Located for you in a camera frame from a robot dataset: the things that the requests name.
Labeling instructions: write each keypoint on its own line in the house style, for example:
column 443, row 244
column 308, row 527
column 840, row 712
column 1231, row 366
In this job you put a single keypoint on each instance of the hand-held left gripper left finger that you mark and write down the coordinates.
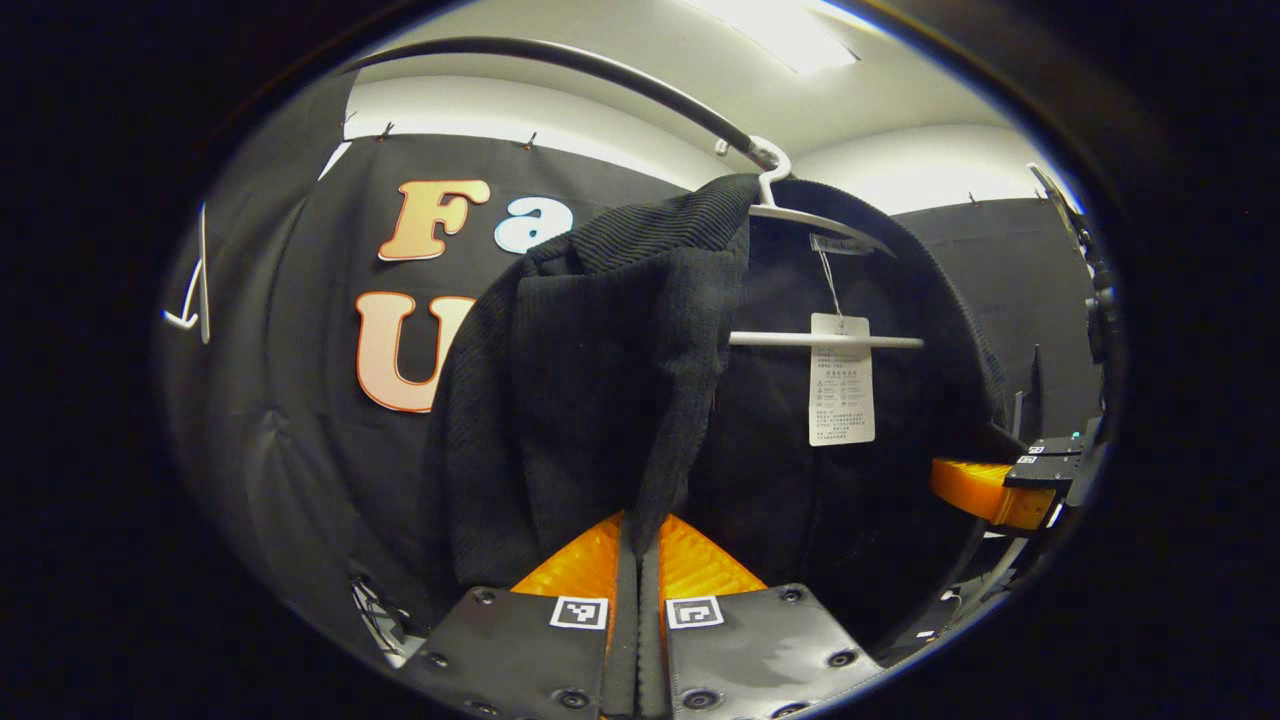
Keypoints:
column 622, row 650

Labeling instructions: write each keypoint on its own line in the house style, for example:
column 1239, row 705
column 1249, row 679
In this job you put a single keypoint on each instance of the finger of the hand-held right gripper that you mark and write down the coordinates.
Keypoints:
column 975, row 490

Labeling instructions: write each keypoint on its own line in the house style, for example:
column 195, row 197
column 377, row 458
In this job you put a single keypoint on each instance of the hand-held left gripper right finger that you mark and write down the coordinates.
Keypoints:
column 652, row 650

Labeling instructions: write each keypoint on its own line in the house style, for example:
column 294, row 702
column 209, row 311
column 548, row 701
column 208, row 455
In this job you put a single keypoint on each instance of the black knit jacket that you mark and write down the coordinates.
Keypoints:
column 580, row 400

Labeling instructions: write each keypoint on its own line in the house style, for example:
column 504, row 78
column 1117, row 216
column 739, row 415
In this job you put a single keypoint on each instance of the white plastic hanger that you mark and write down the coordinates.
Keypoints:
column 830, row 340
column 204, row 280

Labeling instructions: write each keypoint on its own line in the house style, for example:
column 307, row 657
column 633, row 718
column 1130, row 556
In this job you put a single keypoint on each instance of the black backdrop cloth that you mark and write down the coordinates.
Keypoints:
column 300, row 450

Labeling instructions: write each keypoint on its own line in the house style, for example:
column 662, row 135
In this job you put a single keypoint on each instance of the ceiling light panel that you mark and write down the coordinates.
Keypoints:
column 790, row 35

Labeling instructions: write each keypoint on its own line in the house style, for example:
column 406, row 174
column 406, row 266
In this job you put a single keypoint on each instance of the black clothes rail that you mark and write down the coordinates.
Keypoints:
column 480, row 45

